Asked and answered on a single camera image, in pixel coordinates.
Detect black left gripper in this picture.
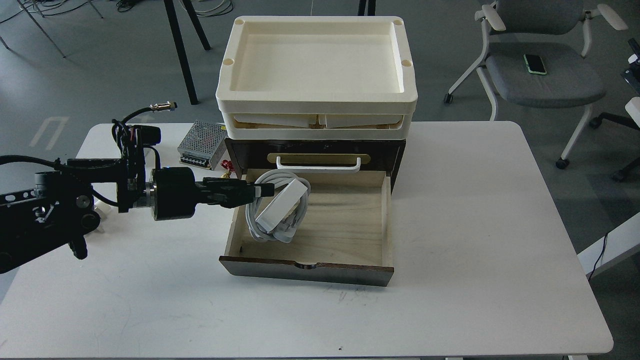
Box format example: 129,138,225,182
151,167,275,221

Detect white power strip with cable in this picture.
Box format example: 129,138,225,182
245,169,311,244

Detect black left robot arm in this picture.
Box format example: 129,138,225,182
0,101,275,274

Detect metal mesh power supply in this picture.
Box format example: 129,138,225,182
177,120,227,170

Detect open wooden drawer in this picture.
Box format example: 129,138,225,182
219,170,394,287

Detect cream plastic stacked trays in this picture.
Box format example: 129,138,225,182
215,15,418,141

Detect silver metal fitting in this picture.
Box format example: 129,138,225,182
94,200,113,233

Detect black table legs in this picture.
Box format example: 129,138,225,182
163,0,211,105

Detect green smartphone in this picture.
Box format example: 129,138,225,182
523,54,547,76

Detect grey office chair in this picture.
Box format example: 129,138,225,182
443,0,628,169

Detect brass valve red handle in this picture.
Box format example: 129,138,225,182
221,159,236,179

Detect white drawer handle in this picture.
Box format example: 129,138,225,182
276,155,362,174

